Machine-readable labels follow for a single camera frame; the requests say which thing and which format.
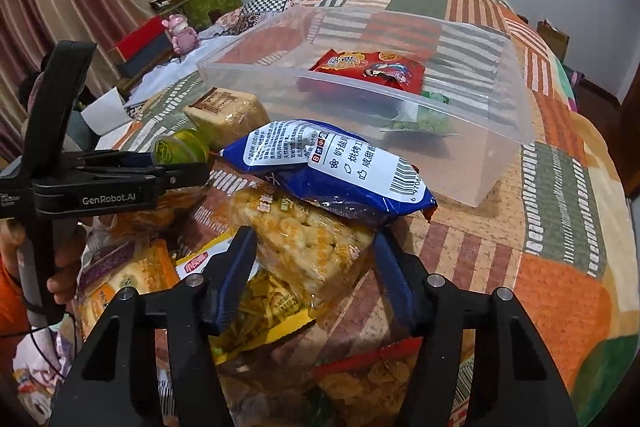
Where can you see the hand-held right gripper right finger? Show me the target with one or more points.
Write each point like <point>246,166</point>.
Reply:
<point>395,279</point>

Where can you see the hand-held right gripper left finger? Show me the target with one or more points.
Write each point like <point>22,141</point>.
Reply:
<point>234,279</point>

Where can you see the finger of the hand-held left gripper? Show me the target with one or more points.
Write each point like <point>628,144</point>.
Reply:
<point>115,159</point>
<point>185,178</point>

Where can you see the green jelly cup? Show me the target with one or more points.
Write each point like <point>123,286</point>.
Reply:
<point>180,147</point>

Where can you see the beige cake packet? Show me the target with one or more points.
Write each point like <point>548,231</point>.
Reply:
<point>230,117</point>

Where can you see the clear yellow biscuit packet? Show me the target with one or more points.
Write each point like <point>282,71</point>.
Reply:
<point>305,242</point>

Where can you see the purple label cracker packet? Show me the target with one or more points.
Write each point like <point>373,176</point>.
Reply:
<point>130,277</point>

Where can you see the clear brown twists packet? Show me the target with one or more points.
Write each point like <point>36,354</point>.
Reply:
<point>360,387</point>

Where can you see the blue and white snack packet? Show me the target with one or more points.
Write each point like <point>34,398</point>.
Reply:
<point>320,162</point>

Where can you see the clear plastic container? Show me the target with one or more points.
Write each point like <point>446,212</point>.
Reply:
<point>475,147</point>

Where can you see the person's left hand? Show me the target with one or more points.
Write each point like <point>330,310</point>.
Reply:
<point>67,287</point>

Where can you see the yellow snack packet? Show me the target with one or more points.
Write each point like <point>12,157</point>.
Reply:
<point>265,307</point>

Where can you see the white paper sheet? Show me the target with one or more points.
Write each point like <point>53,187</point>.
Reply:
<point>105,112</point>

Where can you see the orange snack packet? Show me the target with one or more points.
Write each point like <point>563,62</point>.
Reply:
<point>145,217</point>

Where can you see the pink and grey clothing pile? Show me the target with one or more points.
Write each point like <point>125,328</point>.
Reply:
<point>32,94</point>

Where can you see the dark flat box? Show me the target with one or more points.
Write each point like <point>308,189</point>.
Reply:
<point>150,57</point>

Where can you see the pale blue cloth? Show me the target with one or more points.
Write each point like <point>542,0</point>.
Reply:
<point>175,67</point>

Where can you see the red gift box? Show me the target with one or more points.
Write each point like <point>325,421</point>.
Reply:
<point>140,38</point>

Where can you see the pink toy figure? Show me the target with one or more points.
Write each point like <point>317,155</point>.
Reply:
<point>182,34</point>

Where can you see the green pea snack packet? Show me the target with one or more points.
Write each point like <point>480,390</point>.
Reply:
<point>430,119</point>

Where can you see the patchwork blanket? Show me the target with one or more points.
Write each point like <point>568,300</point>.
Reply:
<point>550,207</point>

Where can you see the checkered patterned quilt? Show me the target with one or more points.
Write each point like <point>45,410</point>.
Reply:
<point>270,4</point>

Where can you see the red cartoon snack packet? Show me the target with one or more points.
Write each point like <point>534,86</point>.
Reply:
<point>370,69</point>

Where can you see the colourful fleece blanket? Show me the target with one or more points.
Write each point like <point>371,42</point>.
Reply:
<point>605,167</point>

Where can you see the brown paper bag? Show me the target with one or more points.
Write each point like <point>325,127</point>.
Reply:
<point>554,39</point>

